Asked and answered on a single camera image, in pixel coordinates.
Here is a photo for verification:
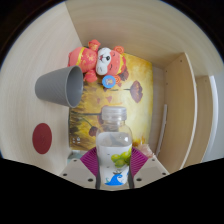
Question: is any red and white plush toy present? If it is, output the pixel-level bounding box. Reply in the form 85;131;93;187
67;39;128;89

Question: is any yellow poppy flower painting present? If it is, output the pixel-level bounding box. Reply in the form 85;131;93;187
68;52;154;152

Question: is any clear printed water bottle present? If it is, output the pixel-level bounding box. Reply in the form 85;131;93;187
95;105;134;187

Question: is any grey mug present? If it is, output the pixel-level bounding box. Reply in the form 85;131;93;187
34;65;84;109

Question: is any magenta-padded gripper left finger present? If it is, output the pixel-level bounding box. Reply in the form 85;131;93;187
59;147;101;190

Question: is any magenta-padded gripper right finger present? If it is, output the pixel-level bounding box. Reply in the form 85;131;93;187
128;146;170;190

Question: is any flat round red coaster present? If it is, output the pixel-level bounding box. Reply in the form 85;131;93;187
31;122;53;155

